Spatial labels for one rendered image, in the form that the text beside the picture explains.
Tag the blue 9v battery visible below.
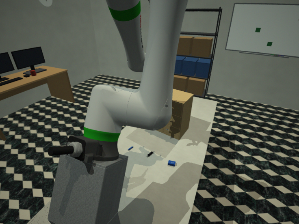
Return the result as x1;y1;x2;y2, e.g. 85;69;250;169
168;160;176;166

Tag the light wooden chest of drawers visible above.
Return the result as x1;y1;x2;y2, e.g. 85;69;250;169
172;89;194;140

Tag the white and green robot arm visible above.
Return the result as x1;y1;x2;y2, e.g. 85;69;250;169
48;0;188;163

